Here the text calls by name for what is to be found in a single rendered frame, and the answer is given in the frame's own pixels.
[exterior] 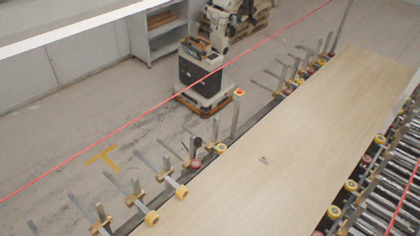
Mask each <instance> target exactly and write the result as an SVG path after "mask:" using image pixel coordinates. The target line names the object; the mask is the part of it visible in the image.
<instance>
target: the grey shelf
mask: <svg viewBox="0 0 420 236"><path fill-rule="evenodd" d="M171 9H173V11H174V14H173V15H175V14H179V18H178V19H176V20H173V21H171V22H168V23H166V24H163V25H162V26H159V27H157V28H155V29H153V30H150V31H148V26H147V19H146V18H149V17H152V16H155V15H158V14H162V13H163V12H165V11H168V10H171ZM143 23H144V24H143ZM188 23H189V36H190V0H189V19H188V0H173V1H169V2H165V3H163V4H160V5H157V6H153V7H149V8H146V9H142V10H140V11H137V12H135V13H133V14H130V15H127V16H126V24H127V32H128V37H129V42H130V47H131V54H132V58H133V59H134V58H135V57H134V55H135V56H136V57H137V58H139V59H140V60H142V61H144V62H146V63H147V65H148V68H149V69H150V68H151V61H153V60H155V59H158V58H159V57H161V56H165V54H167V53H169V52H172V51H175V50H176V49H178V47H179V46H181V43H180V42H181V39H182V38H185V37H186V36H188Z"/></svg>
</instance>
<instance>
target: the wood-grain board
mask: <svg viewBox="0 0 420 236"><path fill-rule="evenodd" d="M417 71H418V69H415V68H413V67H410V66H407V65H405V64H401V63H400V62H396V61H393V60H391V59H388V58H386V57H382V56H381V55H379V54H376V53H374V52H370V51H367V50H365V49H362V48H360V47H356V46H353V45H352V44H348V45H347V46H346V47H344V48H343V49H341V50H340V51H339V52H338V53H337V54H336V55H335V56H334V57H333V58H332V59H331V60H330V61H327V63H325V65H323V66H322V67H321V68H320V69H318V71H317V72H316V73H315V74H313V75H312V76H311V77H310V78H308V79H307V80H306V81H305V82H303V84H302V85H301V86H299V87H298V88H297V89H296V90H295V91H294V92H292V93H291V94H290V95H289V96H287V97H286V99H285V100H283V101H282V102H281V103H280V104H279V105H277V106H276V107H275V108H274V109H273V110H271V111H270V112H269V114H267V115H266V116H265V117H264V118H262V119H261V120H260V121H259V122H257V123H256V124H255V125H254V127H252V128H251V129H250V130H249V131H248V132H246V133H245V134H244V135H242V136H241V137H240V138H239V139H238V140H237V141H236V142H235V143H234V144H233V145H232V146H230V148H228V149H226V150H225V151H224V152H223V153H222V154H221V155H220V156H219V157H218V158H217V159H216V160H214V161H213V162H211V163H210V164H209V165H208V166H207V167H206V168H205V169H204V170H203V171H202V172H201V173H199V174H198V175H197V176H195V178H193V179H192V180H191V181H190V182H189V183H188V184H187V185H185V187H187V188H188V189H189V194H188V195H187V197H186V198H185V199H183V200H181V199H180V198H179V197H178V196H177V195H176V194H175V195H174V196H173V197H172V198H170V199H169V200H168V201H167V202H166V203H165V204H164V205H163V206H162V207H160V208H159V209H158V210H157V211H156V213H158V214H159V215H160V216H161V218H160V220H159V222H158V223H156V224H155V225H153V227H150V225H149V224H148V223H147V222H146V221H144V222H143V223H142V224H140V225H139V227H138V228H137V229H135V230H134V231H133V232H132V233H131V234H129V235H128V236H310V235H311V233H312V232H313V230H314V229H315V228H316V227H317V224H318V223H319V221H320V220H321V219H322V217H323V215H324V214H325V212H326V210H327V209H328V207H329V206H330V205H331V204H332V202H333V200H334V199H335V196H336V195H337V194H338V192H339V191H340V189H341V187H342V186H343V185H344V184H345V181H346V180H347V179H348V177H349V176H350V174H351V172H352V171H353V168H354V167H355V166H356V164H358V162H359V161H360V159H361V157H362V156H363V153H364V152H365V151H366V149H367V148H368V146H369V145H370V143H371V142H372V141H373V139H374V137H375V136H376V134H377V133H378V131H379V130H380V128H381V126H382V124H383V123H384V121H386V119H387V118H388V116H389V114H390V113H391V111H392V109H393V107H394V106H395V105H396V103H397V101H398V100H399V99H400V97H401V96H402V94H403V92H404V91H405V89H406V88H407V86H408V85H409V82H410V81H411V79H412V78H413V77H414V76H415V74H416V73H417ZM262 156H264V157H266V159H267V160H268V161H269V162H268V163H269V164H268V165H266V164H263V163H261V162H260V161H259V158H261V157H262Z"/></svg>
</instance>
